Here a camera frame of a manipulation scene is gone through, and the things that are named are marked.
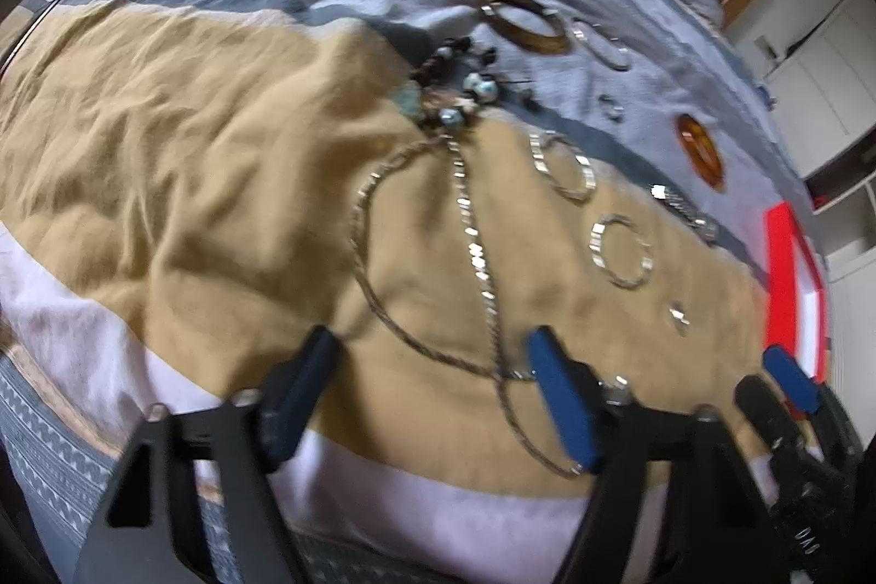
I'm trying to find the long silver chain necklace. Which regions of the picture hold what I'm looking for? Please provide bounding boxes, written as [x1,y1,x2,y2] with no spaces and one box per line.
[347,130,584,481]

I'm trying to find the twisted silver hoop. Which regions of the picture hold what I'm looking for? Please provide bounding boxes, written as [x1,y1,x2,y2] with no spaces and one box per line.
[528,132,597,205]
[588,213,655,291]

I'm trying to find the silver wristwatch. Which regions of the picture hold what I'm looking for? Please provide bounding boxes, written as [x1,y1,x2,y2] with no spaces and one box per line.
[650,184,719,246]

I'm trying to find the black white beaded bracelet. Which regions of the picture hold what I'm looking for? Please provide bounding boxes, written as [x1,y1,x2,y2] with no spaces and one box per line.
[391,35,542,138]

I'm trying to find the red shallow box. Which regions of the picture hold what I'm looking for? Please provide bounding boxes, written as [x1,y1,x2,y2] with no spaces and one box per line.
[765,201,828,383]

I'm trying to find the amber orange bangle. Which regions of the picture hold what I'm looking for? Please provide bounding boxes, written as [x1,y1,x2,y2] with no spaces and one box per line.
[676,114,726,193]

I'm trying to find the white wardrobe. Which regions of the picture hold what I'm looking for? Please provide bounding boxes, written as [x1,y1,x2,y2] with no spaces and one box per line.
[768,0,876,439]

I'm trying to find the striped bed duvet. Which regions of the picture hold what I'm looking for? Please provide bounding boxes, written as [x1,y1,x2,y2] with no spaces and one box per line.
[2,0,809,582]

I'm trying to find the thin silver bangle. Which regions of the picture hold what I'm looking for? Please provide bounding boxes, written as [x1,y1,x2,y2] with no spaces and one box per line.
[570,16,632,73]

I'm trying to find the brown tortoiseshell bangle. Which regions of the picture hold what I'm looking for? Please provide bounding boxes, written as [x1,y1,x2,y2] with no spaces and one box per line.
[478,0,570,55]

